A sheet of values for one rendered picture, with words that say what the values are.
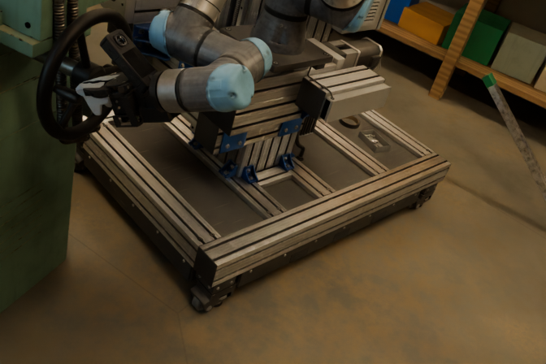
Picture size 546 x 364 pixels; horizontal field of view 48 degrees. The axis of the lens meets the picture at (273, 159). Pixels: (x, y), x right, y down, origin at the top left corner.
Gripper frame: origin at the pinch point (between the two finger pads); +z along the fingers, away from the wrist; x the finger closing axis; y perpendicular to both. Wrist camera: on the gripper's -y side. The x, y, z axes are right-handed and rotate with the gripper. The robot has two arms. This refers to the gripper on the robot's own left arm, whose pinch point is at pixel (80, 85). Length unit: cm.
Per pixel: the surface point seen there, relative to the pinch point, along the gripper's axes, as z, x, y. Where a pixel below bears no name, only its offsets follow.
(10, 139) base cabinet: 33.8, 5.1, 13.8
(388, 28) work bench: 33, 271, 76
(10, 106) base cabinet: 29.9, 5.9, 5.9
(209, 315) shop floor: 21, 34, 89
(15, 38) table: 15.7, 2.8, -9.5
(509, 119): -46, 178, 93
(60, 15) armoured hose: 8.1, 9.0, -11.5
